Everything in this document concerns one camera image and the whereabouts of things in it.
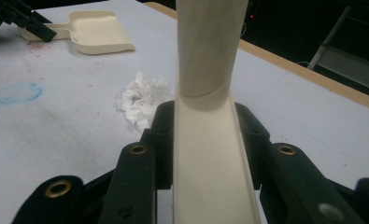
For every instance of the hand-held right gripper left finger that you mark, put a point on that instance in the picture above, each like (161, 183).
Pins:
(165, 140)

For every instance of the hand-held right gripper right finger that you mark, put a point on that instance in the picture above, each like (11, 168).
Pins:
(250, 133)

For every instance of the cream hand brush grey bristles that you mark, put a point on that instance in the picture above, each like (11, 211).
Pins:
(210, 155)

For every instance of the pile of white paper scraps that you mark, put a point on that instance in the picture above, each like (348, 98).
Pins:
(141, 99)

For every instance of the cream plastic dustpan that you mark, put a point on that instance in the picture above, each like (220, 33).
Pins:
(98, 31)

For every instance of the white metal frame desk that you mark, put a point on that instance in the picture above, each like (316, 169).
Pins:
(350, 65)

